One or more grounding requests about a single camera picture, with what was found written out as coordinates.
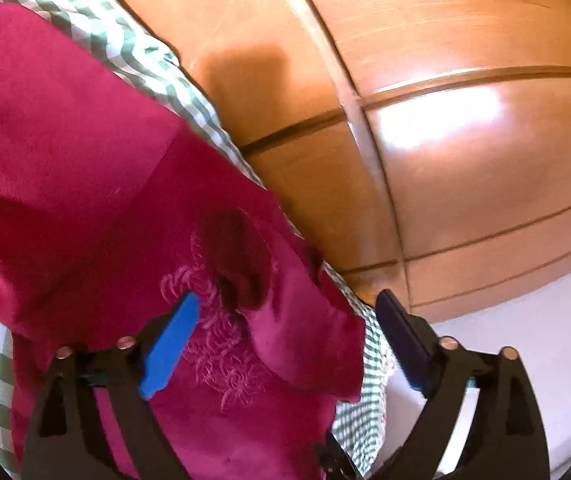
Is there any red velvet garment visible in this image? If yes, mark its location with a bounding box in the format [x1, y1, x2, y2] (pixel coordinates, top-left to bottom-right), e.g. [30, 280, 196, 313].
[0, 3, 366, 479]

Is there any orange wooden headboard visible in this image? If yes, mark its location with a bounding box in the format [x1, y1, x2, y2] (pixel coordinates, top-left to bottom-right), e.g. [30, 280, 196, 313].
[118, 0, 571, 321]

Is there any green white checkered cloth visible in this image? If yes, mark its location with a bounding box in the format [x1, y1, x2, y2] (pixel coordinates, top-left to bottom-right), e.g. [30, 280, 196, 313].
[0, 0, 394, 479]

